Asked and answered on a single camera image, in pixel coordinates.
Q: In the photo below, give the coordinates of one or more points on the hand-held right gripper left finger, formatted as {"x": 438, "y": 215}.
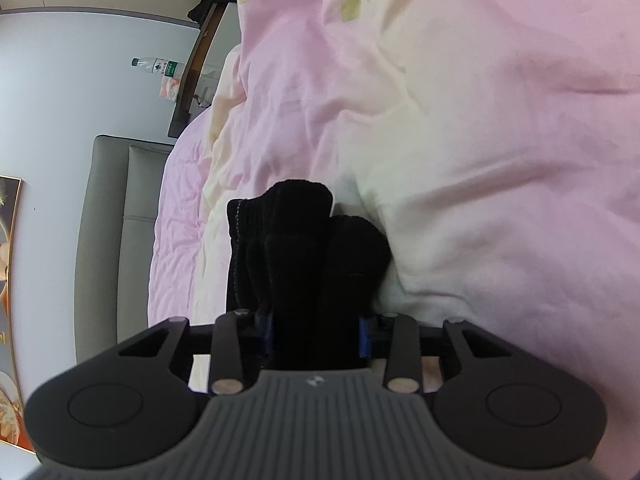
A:
{"x": 266, "y": 332}

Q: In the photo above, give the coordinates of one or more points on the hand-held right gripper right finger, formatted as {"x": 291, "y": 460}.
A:
{"x": 365, "y": 335}

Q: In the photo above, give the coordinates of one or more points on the black sock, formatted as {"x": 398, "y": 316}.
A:
{"x": 300, "y": 260}

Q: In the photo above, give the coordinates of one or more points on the pink bed sheet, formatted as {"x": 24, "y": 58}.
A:
{"x": 175, "y": 210}

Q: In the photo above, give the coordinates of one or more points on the grey padded headboard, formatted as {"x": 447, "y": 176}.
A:
{"x": 100, "y": 235}

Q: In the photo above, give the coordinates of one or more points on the pink floral duvet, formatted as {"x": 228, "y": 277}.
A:
{"x": 450, "y": 135}

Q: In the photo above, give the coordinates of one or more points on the orange snack packet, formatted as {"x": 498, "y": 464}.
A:
{"x": 169, "y": 87}

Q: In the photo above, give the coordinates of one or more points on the brown wooden table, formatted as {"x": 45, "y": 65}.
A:
{"x": 192, "y": 70}

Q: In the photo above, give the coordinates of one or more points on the clear plastic water bottle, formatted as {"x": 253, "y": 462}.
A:
{"x": 157, "y": 65}

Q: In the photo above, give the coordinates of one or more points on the dark cloth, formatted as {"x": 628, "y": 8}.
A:
{"x": 215, "y": 0}

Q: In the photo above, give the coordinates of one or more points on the framed wall picture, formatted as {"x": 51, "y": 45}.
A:
{"x": 10, "y": 310}

